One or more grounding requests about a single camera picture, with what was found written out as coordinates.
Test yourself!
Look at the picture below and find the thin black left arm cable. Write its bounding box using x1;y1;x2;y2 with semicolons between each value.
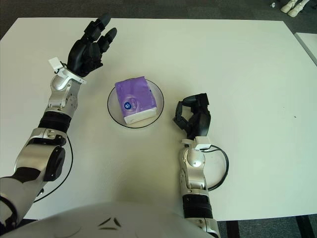
33;135;74;202

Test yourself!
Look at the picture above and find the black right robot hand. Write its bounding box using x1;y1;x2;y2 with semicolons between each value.
172;93;211;139

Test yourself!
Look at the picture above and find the white humanoid robot foot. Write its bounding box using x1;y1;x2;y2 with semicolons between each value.
288;0;310;17
281;0;298;13

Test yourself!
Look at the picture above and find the black table leg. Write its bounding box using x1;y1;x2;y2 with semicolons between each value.
296;216;312;238
225;220;240;238

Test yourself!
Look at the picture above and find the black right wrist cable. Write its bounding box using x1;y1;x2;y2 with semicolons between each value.
200;145;230;191

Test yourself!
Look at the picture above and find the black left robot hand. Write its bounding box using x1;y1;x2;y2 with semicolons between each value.
66;12;117;78

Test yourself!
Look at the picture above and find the white side table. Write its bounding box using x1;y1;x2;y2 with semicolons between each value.
294;32;317;67

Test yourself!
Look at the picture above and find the white plate with black rim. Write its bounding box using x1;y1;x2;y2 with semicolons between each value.
107;79;164;129

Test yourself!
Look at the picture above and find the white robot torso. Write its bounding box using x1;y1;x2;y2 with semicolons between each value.
0;201;216;238

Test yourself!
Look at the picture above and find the purple tissue paper pack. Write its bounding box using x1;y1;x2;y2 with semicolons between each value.
114;76;159;125

